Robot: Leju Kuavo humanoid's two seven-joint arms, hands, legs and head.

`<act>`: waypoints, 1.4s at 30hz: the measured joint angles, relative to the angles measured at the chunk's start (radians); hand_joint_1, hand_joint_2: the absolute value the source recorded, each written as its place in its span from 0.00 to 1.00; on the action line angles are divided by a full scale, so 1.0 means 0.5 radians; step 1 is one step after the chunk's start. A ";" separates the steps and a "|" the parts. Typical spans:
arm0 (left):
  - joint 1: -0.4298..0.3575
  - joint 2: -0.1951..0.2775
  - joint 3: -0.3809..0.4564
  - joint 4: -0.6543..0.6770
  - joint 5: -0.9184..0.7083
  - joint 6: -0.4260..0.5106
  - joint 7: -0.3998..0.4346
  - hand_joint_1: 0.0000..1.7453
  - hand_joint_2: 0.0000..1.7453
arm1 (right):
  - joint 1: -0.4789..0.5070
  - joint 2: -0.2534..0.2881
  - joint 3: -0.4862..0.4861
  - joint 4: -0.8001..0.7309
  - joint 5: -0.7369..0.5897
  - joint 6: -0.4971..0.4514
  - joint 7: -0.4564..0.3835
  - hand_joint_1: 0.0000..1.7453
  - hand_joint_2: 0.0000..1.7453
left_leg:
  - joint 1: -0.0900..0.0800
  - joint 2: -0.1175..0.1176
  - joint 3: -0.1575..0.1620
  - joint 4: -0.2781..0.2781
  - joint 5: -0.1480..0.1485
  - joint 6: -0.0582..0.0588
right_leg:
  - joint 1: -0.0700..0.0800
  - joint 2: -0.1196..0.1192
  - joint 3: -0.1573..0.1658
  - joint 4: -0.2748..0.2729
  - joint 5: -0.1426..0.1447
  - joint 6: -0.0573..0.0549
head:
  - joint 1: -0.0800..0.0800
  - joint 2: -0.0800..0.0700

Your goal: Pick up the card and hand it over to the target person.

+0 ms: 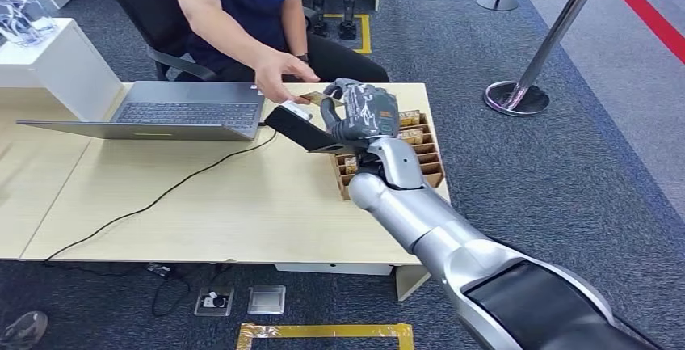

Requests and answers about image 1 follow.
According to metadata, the person's right hand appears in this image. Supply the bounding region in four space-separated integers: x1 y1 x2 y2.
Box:
252 49 321 106

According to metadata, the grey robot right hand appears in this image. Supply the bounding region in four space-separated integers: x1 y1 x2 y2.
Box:
320 78 401 143

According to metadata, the cardboard card holder box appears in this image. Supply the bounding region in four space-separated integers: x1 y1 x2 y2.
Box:
328 109 447 202

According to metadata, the yellow floor tape outline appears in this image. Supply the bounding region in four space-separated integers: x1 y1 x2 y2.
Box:
322 13 373 55

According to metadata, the grey laptop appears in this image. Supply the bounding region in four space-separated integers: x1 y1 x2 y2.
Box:
15 80 267 142

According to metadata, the black office chair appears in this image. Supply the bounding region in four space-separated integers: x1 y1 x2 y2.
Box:
88 0 317 82

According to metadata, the white under-desk tray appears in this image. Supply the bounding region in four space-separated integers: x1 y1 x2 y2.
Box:
274 263 395 277

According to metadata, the beige desk leg panel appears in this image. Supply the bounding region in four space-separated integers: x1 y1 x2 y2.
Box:
396 264 432 302

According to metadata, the metal floor socket cover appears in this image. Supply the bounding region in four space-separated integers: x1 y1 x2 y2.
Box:
246 285 287 317

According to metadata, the gold floor tape outline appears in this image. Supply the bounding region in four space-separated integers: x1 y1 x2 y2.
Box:
236 323 415 350

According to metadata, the floor socket with plug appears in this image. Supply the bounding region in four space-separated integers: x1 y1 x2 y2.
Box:
193 287 235 318

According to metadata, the clear glass sculpture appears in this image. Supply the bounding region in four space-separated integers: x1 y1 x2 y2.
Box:
0 0 59 47

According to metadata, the red barrier belt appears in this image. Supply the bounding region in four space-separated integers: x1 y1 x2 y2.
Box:
602 0 685 65

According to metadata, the grey shoe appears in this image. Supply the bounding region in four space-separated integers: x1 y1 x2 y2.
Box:
0 310 49 350

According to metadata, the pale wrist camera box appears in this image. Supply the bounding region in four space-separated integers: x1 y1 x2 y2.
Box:
279 99 313 121

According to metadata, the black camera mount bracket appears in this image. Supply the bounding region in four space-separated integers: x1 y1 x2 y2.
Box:
264 105 370 155

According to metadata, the black laptop power cable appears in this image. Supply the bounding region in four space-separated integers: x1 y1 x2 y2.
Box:
44 122 279 264

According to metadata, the chrome stanchion post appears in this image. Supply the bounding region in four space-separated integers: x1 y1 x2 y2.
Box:
482 0 611 119

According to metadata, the white display pedestal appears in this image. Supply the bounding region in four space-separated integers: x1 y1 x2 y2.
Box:
0 18 124 122

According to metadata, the black cable under desk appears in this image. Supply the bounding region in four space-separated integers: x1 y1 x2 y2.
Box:
151 264 237 319

